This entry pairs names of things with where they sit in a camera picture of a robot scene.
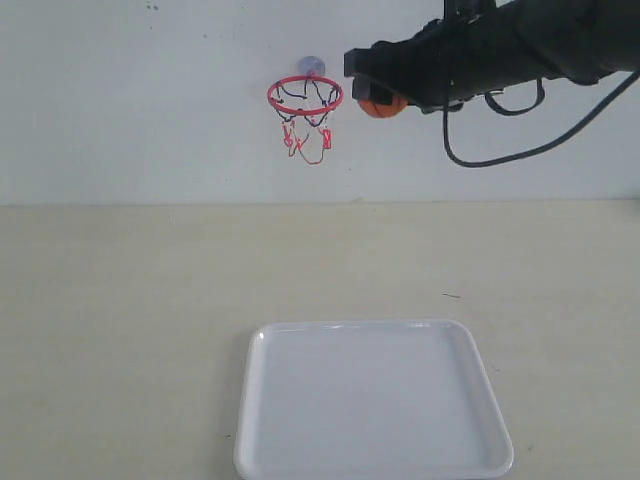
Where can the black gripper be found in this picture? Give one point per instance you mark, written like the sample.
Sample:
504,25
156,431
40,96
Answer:
451,62

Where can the small orange basketball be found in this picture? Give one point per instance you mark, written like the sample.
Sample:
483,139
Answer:
384,111

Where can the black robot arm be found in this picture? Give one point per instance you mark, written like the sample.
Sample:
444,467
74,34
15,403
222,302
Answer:
580,41

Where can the red mini basketball hoop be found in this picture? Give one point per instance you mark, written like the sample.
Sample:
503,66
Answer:
304,102

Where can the white plastic tray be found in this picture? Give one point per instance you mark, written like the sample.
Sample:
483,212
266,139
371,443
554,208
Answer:
369,399

